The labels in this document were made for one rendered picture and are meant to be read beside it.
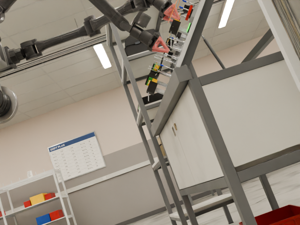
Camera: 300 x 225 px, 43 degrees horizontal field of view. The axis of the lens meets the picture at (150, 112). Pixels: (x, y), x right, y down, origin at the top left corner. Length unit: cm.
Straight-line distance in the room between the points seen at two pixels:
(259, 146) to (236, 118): 14
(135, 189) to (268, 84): 792
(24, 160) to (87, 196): 185
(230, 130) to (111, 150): 807
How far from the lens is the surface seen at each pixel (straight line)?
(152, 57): 303
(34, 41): 231
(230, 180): 146
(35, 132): 1001
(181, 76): 151
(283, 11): 138
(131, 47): 296
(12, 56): 233
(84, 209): 953
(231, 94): 153
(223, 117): 150
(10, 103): 207
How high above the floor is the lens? 42
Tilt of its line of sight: 12 degrees up
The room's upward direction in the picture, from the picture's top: 20 degrees counter-clockwise
